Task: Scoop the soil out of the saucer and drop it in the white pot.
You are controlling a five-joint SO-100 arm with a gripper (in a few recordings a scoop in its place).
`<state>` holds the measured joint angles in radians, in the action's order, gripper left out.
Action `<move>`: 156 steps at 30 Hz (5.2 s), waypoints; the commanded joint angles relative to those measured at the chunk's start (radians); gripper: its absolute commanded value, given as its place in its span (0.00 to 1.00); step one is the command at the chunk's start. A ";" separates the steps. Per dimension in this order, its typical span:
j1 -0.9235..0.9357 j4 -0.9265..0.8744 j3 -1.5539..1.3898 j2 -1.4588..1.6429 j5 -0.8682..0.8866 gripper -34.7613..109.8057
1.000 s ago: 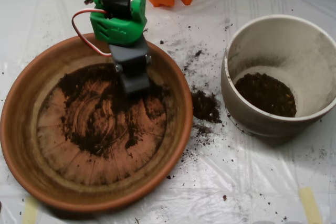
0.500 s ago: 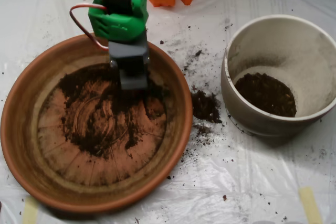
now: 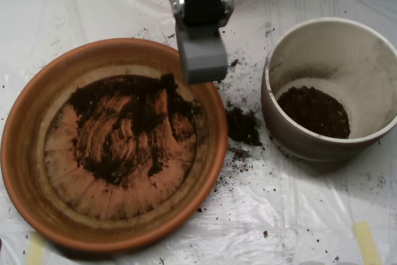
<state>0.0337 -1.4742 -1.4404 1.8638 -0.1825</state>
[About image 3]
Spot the white plastic sheet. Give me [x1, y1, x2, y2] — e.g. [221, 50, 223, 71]
[0, 0, 397, 265]

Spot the terracotta clay bowl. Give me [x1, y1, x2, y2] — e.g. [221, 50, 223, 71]
[0, 37, 230, 254]

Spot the white ceramic pot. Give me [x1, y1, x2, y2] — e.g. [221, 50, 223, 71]
[260, 16, 397, 169]

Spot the spilled dark soil heap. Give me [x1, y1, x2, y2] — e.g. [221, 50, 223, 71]
[225, 107, 264, 147]

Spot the beige masking tape strip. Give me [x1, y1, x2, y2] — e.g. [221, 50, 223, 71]
[352, 220, 382, 265]
[25, 232, 47, 265]

